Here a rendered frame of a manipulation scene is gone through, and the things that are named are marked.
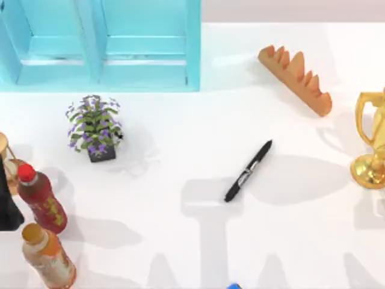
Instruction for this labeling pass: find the black marker pen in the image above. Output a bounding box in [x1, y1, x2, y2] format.
[224, 139, 274, 204]

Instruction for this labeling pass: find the purple flower plant pot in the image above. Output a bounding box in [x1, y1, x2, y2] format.
[65, 95, 125, 164]

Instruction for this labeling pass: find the light blue rack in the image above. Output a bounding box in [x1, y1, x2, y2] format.
[0, 0, 202, 93]

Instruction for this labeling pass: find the orange jagged bread loaf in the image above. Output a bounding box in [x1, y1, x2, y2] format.
[257, 45, 333, 117]

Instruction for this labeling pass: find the red bottle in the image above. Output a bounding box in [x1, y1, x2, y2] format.
[16, 164, 68, 235]

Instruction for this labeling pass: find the gold trophy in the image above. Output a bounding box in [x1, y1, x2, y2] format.
[350, 87, 385, 190]

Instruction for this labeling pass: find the wooden hourglass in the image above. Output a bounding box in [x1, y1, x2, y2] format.
[0, 132, 28, 196]

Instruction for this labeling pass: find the orange bottle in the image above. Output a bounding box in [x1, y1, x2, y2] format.
[21, 222, 77, 289]

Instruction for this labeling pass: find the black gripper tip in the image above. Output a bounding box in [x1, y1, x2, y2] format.
[0, 155, 25, 232]

